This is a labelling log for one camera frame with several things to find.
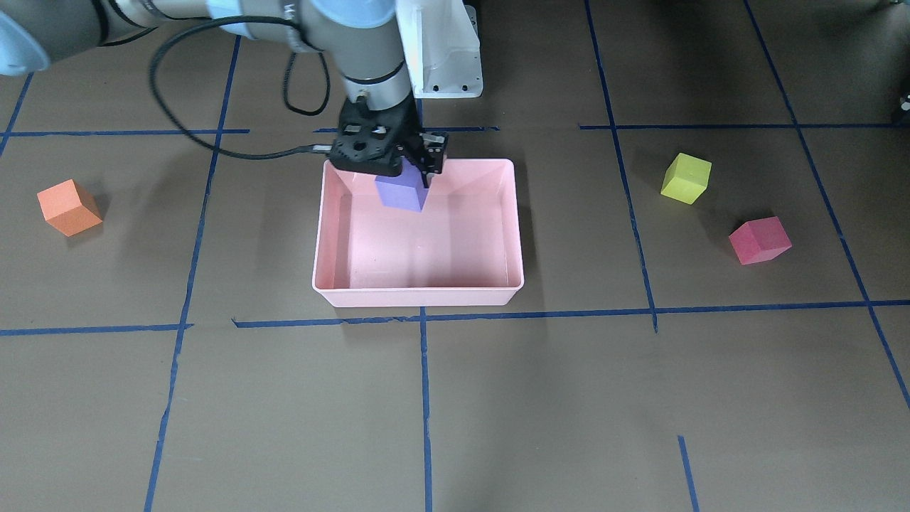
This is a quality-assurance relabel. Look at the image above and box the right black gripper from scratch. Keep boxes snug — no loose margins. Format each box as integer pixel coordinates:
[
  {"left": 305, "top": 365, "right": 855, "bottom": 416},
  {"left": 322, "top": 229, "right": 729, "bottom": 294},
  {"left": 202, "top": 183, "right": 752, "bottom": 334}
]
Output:
[{"left": 331, "top": 95, "right": 449, "bottom": 189}]

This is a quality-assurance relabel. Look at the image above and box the purple foam cube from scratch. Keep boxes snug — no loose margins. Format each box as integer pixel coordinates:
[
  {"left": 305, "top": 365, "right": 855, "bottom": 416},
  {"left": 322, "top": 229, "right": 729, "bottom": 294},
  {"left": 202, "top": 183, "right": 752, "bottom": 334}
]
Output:
[{"left": 374, "top": 159, "right": 430, "bottom": 213}]

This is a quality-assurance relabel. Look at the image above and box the yellow foam cube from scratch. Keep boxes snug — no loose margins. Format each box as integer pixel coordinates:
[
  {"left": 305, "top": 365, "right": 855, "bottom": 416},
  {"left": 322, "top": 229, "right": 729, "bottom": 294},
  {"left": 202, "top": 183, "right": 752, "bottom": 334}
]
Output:
[{"left": 660, "top": 153, "right": 712, "bottom": 205}]

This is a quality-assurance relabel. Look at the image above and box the red foam cube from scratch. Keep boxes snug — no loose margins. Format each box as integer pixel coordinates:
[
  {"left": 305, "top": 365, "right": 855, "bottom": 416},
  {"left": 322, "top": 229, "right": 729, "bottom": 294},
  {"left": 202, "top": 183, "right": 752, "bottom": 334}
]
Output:
[{"left": 728, "top": 216, "right": 793, "bottom": 265}]

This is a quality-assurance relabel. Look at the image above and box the orange foam cube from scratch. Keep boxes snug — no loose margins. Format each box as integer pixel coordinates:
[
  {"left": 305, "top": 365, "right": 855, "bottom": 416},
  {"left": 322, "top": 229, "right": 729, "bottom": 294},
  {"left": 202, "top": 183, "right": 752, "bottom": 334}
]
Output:
[{"left": 36, "top": 179, "right": 103, "bottom": 237}]

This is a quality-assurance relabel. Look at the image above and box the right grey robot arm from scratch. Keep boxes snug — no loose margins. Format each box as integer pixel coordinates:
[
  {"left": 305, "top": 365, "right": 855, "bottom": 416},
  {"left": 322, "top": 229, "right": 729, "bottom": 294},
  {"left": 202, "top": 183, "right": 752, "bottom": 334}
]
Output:
[{"left": 1, "top": 1, "right": 448, "bottom": 187}]

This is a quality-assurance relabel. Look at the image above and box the pink plastic bin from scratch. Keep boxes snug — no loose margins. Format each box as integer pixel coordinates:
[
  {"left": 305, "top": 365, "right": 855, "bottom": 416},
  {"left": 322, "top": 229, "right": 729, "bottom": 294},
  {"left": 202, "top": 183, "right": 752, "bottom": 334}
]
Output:
[{"left": 312, "top": 158, "right": 525, "bottom": 308}]

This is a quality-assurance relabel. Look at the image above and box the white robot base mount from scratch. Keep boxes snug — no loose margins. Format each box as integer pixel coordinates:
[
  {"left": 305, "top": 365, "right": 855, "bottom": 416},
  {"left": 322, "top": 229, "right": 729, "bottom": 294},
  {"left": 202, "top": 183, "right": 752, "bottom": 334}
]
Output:
[{"left": 395, "top": 1, "right": 484, "bottom": 100}]

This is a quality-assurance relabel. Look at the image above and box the black braided cable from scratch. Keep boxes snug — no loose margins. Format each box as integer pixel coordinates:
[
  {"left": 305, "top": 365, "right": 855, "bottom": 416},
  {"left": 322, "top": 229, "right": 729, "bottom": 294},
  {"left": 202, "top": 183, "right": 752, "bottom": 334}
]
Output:
[{"left": 148, "top": 16, "right": 333, "bottom": 161}]

